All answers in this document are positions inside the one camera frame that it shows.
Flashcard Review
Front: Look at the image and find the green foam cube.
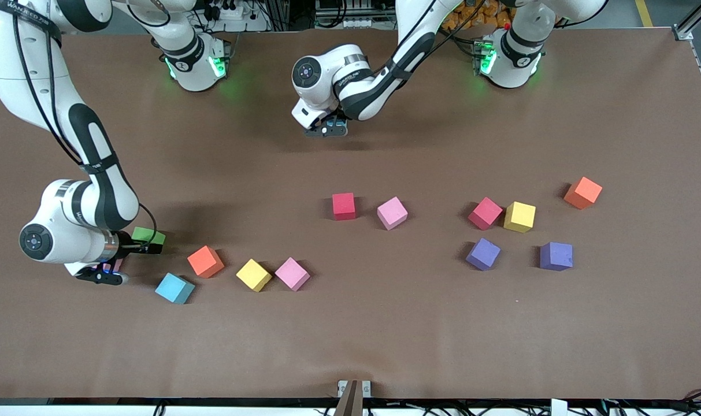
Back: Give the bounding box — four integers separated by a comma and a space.
132, 227, 166, 248

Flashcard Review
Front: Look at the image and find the yellow foam cube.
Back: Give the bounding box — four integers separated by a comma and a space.
236, 259, 273, 292
504, 201, 536, 233

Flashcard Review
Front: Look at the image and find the red foam cube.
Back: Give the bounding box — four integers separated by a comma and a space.
332, 193, 357, 221
468, 197, 503, 231

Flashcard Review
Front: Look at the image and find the orange foam cube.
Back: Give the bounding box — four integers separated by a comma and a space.
187, 246, 225, 278
563, 177, 603, 210

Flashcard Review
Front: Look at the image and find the grey electronics box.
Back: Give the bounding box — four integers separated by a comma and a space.
316, 0, 396, 28

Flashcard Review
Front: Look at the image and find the white power strip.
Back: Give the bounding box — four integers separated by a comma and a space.
203, 0, 270, 32

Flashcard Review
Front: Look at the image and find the pile of orange objects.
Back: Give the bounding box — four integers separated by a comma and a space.
443, 0, 513, 31

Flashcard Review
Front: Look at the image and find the purple foam cube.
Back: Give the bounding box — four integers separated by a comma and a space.
539, 242, 574, 271
465, 237, 501, 271

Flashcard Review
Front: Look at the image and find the brown table cover sheet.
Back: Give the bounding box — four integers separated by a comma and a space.
0, 28, 701, 400

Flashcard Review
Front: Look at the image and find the brown tapered post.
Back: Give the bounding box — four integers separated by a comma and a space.
334, 380, 364, 416

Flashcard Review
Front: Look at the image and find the metal table edge bracket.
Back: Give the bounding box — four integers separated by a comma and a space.
337, 380, 372, 398

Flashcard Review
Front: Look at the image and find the aluminium frame profile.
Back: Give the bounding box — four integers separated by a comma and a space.
673, 0, 701, 119

